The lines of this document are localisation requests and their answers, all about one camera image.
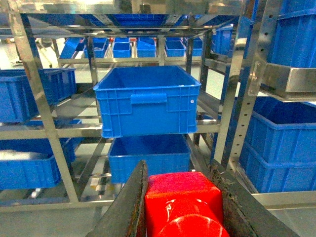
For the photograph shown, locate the blue crate below centre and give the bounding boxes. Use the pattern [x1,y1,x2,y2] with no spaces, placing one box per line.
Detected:
[108,134,191,184]

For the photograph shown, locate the blue crate right upper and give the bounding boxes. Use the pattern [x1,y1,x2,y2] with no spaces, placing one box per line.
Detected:
[267,0,316,68]

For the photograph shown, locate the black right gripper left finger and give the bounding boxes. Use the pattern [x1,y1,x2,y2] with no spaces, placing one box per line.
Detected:
[87,160,149,237]

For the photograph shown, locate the blue crate lower left shelf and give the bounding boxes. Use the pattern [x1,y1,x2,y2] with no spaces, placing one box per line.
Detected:
[0,119,83,191]

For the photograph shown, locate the blue crate shelf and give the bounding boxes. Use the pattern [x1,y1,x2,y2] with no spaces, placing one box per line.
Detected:
[93,66,201,138]
[0,68,77,123]
[0,119,83,191]

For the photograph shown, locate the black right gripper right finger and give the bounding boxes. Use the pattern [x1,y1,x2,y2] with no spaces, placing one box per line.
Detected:
[209,160,298,237]

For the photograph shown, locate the red toy building block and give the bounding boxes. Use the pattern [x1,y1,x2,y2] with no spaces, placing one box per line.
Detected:
[145,172,229,237]

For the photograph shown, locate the steel rack frame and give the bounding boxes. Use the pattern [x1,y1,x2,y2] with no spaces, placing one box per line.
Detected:
[0,0,315,213]

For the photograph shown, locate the blue crate right lower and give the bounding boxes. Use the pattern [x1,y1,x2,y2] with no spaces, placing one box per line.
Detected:
[239,97,316,193]

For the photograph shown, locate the blue crate centre shelf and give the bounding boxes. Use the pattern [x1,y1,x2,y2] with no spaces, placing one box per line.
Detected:
[93,66,201,138]

